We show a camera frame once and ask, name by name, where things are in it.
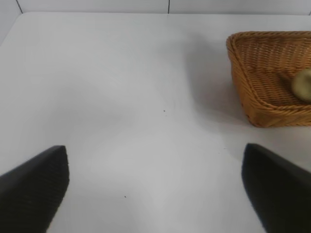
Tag brown woven wicker basket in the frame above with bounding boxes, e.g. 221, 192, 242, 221
225, 31, 311, 129

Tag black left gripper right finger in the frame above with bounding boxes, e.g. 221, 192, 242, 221
241, 143, 311, 233

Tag pale yellow egg yolk pastry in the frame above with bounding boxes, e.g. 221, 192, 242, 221
291, 68, 311, 102

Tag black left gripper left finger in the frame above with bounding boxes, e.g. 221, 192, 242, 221
0, 145, 70, 233

